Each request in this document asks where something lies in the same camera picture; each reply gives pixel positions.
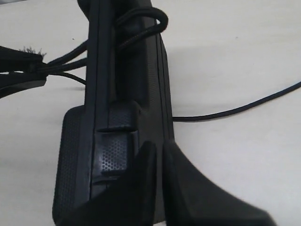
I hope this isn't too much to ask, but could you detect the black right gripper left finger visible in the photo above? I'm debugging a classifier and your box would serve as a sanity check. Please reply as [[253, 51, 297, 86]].
[[58, 141, 157, 226]]

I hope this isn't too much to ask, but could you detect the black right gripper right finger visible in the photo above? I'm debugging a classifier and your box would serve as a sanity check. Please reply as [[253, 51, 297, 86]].
[[162, 140, 275, 226]]

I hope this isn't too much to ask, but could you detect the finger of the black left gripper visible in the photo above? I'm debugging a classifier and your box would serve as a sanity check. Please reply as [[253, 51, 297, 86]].
[[0, 46, 45, 73], [0, 72, 47, 98]]

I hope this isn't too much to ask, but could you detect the black cord with loop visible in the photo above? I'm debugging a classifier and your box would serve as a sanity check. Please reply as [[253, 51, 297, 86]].
[[42, 7, 301, 123]]

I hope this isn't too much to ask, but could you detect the black plastic carrying case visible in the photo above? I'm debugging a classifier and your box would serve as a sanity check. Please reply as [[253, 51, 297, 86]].
[[52, 0, 174, 226]]

